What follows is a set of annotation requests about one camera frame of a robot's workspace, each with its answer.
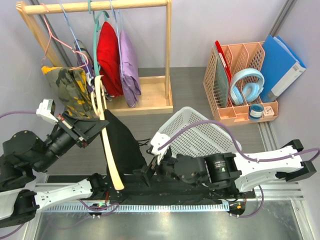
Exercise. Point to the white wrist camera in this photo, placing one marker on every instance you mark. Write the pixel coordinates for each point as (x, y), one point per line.
(46, 111)
(158, 140)

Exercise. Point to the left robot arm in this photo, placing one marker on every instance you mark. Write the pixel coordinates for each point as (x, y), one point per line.
(26, 154)

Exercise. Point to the light blue wire hanger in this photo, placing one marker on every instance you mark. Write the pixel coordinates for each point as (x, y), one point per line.
(115, 16)

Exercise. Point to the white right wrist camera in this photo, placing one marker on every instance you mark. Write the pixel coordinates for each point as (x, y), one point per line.
(158, 140)

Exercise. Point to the light blue headphones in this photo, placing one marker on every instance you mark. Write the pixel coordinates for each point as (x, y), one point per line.
(250, 91)

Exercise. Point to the peach plastic file organizer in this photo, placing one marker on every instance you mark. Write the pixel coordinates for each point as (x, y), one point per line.
(239, 56)

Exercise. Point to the red garment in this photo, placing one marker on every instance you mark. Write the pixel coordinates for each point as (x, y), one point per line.
(108, 57)

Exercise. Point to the teal plastic hanger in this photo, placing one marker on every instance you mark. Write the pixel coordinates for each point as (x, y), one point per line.
(97, 28)

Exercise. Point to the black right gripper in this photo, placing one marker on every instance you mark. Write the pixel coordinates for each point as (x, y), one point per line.
(146, 172)

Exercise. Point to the blue tape roll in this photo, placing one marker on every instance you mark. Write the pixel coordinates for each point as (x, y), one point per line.
(255, 112)

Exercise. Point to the camouflage garment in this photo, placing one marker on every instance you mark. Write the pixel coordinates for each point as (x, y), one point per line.
(70, 86)

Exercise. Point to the blue binder folder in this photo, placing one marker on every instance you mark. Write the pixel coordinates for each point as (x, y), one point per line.
(280, 68)

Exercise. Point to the wooden clothes rack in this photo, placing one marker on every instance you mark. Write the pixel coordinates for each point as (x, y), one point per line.
(156, 95)

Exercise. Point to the black trousers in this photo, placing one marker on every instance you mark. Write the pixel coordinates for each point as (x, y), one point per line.
(125, 148)

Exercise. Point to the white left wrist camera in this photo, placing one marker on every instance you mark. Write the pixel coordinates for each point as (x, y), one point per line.
(46, 111)

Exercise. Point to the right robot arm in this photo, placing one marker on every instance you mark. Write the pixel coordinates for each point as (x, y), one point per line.
(229, 174)

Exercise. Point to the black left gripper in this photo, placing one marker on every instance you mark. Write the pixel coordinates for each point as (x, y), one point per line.
(82, 130)

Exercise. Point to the red folder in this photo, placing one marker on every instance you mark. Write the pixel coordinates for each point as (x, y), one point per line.
(223, 59)

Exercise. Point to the white plastic mesh basket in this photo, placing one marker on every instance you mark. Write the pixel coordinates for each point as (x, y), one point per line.
(199, 141)

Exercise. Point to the beige wooden hanger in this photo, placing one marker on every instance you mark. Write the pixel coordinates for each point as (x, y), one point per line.
(99, 105)

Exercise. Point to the small white box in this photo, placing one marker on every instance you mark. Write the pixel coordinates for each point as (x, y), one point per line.
(268, 112)

